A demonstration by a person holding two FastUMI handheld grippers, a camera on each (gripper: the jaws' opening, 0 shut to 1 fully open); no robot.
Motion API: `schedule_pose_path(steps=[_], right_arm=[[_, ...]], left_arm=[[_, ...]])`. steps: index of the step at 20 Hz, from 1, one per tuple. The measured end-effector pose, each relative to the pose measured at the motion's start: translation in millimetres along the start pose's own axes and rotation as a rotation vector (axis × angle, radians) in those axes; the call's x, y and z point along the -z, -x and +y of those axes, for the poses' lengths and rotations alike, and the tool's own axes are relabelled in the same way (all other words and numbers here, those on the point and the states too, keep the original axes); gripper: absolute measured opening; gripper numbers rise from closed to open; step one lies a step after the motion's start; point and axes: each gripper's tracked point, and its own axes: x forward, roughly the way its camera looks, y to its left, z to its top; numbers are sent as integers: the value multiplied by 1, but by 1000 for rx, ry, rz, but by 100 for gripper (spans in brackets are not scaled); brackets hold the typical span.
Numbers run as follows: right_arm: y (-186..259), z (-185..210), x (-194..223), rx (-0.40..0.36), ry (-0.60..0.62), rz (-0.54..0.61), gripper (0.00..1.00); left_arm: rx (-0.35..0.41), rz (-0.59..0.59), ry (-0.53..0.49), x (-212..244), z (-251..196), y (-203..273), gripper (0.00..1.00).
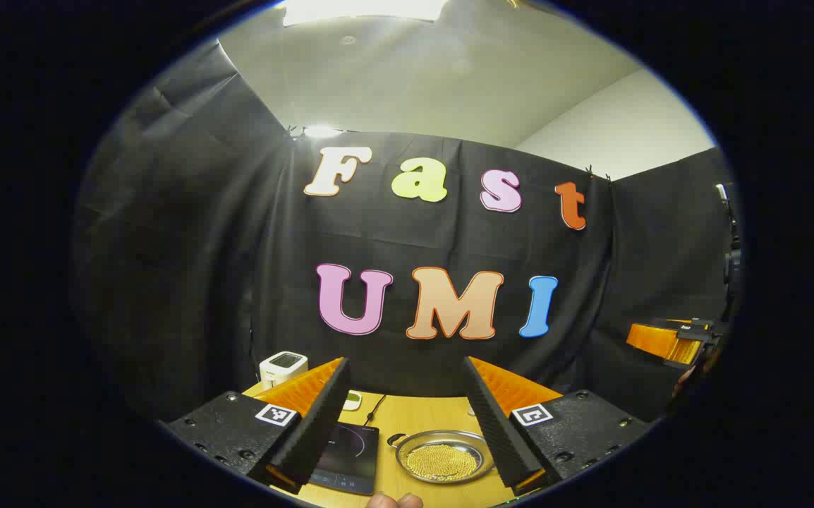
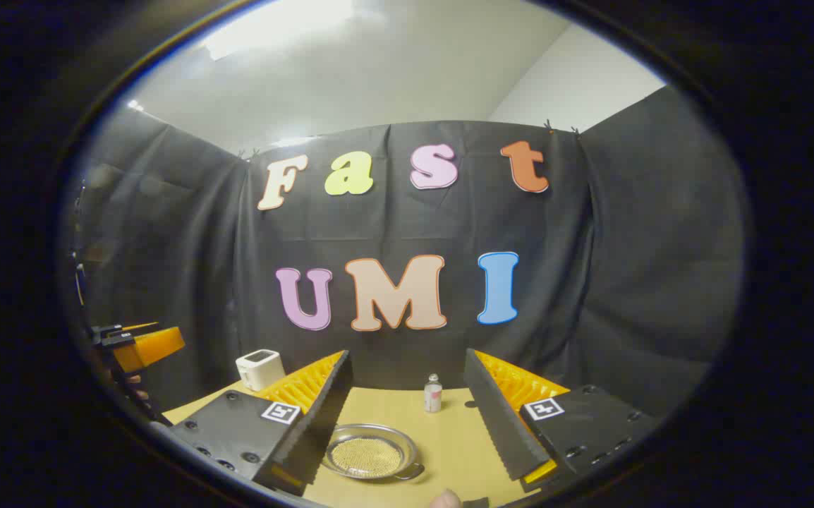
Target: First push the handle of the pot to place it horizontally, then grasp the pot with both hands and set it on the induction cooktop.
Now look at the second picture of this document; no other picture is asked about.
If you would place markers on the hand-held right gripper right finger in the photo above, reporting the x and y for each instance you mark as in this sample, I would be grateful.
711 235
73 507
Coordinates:
495 416

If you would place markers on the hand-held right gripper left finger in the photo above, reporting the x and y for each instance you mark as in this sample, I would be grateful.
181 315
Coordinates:
322 416

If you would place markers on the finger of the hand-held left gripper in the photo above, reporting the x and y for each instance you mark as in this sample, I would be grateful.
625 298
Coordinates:
153 347

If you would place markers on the pile of soybeans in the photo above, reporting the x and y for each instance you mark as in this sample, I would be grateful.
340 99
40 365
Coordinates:
366 457

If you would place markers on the white toaster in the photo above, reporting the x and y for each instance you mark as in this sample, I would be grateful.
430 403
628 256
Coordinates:
260 370

